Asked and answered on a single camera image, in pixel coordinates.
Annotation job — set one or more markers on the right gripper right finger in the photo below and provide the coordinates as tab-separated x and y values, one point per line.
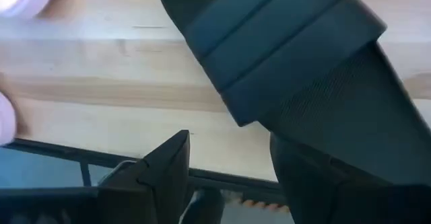
336	200

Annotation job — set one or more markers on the orange segmented strip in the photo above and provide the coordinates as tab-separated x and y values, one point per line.
266	204

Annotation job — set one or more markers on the black table frame rail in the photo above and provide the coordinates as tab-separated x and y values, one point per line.
219	181

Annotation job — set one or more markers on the black foam slide sandal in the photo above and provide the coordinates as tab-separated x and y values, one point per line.
286	49

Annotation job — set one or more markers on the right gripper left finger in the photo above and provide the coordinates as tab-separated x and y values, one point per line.
165	170

